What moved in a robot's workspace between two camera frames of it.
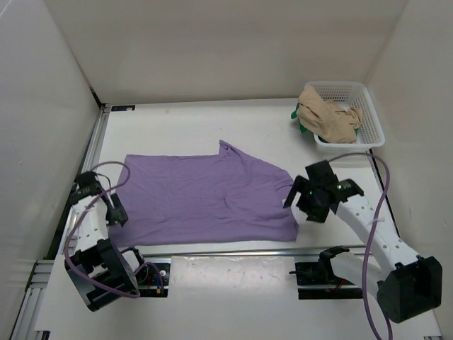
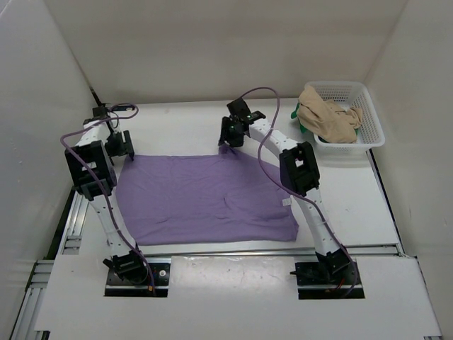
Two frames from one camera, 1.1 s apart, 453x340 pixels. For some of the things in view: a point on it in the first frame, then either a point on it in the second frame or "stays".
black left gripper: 117,213 -> 123,149
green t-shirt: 294,115 stays
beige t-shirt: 326,119 stays
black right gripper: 318,214 -> 227,122
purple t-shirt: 203,197 stays
